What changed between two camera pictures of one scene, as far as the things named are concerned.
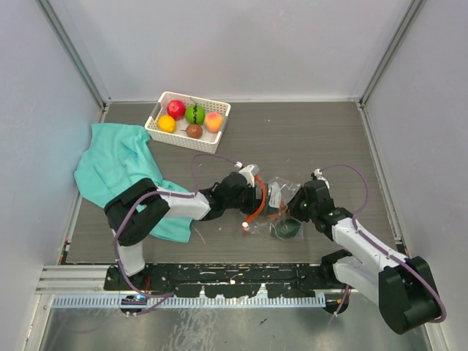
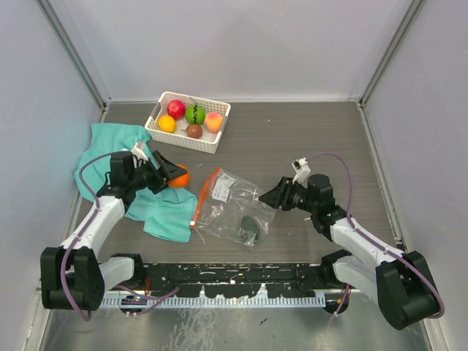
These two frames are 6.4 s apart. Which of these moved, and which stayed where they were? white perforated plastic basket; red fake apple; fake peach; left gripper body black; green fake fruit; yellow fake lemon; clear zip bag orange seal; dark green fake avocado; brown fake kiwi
Moved: dark green fake avocado; clear zip bag orange seal; left gripper body black
Stayed: white perforated plastic basket; yellow fake lemon; brown fake kiwi; red fake apple; green fake fruit; fake peach
